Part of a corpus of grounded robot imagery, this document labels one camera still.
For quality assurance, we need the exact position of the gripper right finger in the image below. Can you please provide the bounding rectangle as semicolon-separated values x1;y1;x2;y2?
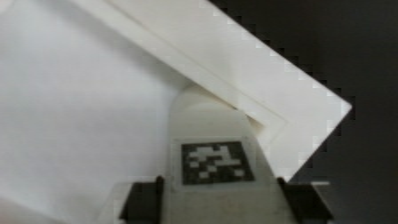
275;177;357;224

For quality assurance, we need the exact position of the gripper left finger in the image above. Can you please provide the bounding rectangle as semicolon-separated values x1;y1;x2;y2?
100;176;165;224

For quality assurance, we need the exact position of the white leg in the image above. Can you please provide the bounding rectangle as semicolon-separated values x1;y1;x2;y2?
162;86;297;224

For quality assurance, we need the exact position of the white square tabletop part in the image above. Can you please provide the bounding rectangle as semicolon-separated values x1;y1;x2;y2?
0;0;352;224

